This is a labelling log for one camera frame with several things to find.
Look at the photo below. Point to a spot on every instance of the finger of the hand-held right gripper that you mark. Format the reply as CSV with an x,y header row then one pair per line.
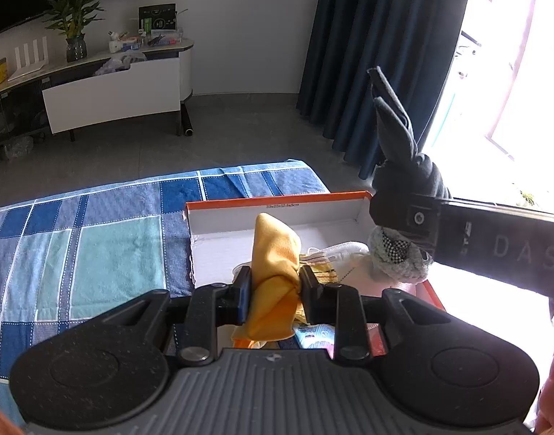
x,y
408,220

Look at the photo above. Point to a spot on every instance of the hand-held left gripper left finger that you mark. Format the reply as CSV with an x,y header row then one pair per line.
x,y
243,297

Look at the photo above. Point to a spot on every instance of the blue plastic bag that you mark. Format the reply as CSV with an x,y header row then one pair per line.
x,y
120,63

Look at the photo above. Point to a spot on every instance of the navy curtain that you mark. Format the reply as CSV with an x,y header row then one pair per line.
x,y
376,54

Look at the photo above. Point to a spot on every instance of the teal fluffy scrunchie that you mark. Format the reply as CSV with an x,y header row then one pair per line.
x,y
394,265

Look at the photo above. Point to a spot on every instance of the orange white cardboard box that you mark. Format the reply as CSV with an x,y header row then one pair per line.
x,y
222,231

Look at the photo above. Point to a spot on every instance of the yellow striped plush toy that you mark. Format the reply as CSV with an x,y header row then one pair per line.
x,y
324,274

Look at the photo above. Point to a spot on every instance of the white tv cabinet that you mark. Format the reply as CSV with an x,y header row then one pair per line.
x,y
113,95

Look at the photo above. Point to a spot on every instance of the black printed box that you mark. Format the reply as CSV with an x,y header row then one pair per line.
x,y
158,18

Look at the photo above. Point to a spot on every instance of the blue plaid tablecloth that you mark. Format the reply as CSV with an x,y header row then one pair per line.
x,y
100,244

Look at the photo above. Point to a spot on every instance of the yellow knotted cloth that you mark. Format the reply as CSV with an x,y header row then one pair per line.
x,y
272,272

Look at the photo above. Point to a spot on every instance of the clear plastic bag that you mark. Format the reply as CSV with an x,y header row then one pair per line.
x,y
16,147

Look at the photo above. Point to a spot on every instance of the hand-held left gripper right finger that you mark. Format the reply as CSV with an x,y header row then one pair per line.
x,y
309,294

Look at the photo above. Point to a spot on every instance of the white router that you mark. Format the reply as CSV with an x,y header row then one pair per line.
x,y
27,65

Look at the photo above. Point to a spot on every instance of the pastel tissue pack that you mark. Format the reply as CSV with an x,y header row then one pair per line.
x,y
315,335

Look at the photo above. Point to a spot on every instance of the green potted plant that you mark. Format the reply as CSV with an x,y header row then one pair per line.
x,y
75,27

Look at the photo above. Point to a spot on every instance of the navy knotted cloth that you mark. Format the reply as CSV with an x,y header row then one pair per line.
x,y
403,154

